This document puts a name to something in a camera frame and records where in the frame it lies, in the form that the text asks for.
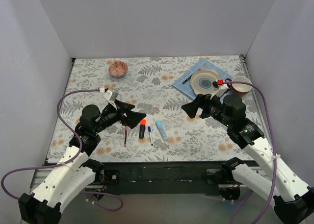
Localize pink pen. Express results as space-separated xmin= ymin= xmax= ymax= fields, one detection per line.
xmin=124 ymin=126 xmax=129 ymax=147

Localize black orange highlighter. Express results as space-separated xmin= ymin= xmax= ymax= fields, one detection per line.
xmin=139 ymin=124 xmax=146 ymax=139

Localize white blue marker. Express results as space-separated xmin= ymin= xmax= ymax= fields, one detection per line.
xmin=148 ymin=131 xmax=154 ymax=146

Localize light blue highlighter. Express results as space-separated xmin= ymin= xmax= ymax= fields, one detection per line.
xmin=155 ymin=120 xmax=168 ymax=141

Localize orange highlighter cap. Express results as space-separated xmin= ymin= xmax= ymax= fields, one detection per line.
xmin=140 ymin=119 xmax=146 ymax=125

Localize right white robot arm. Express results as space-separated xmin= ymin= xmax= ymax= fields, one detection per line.
xmin=182 ymin=94 xmax=314 ymax=224

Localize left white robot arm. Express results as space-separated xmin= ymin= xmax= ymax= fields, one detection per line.
xmin=18 ymin=100 xmax=146 ymax=224

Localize blue checked cloth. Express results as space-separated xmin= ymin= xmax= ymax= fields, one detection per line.
xmin=172 ymin=58 xmax=233 ymax=100

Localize beige plate blue rings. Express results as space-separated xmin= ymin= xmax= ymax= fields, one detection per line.
xmin=190 ymin=69 xmax=220 ymax=96

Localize red white mug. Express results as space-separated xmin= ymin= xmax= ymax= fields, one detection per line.
xmin=225 ymin=76 xmax=252 ymax=96

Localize red patterned small bowl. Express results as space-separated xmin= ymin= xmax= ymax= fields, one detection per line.
xmin=108 ymin=61 xmax=128 ymax=77

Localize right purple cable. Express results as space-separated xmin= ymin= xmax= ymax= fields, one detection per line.
xmin=217 ymin=79 xmax=278 ymax=224

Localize purple cable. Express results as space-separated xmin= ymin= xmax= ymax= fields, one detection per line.
xmin=1 ymin=87 xmax=123 ymax=212
xmin=217 ymin=79 xmax=278 ymax=224

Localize fork black handle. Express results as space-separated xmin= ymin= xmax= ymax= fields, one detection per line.
xmin=182 ymin=65 xmax=206 ymax=84

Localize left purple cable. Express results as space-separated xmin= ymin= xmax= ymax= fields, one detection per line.
xmin=1 ymin=87 xmax=123 ymax=212

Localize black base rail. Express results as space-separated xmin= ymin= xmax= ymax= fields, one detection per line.
xmin=86 ymin=162 xmax=241 ymax=200

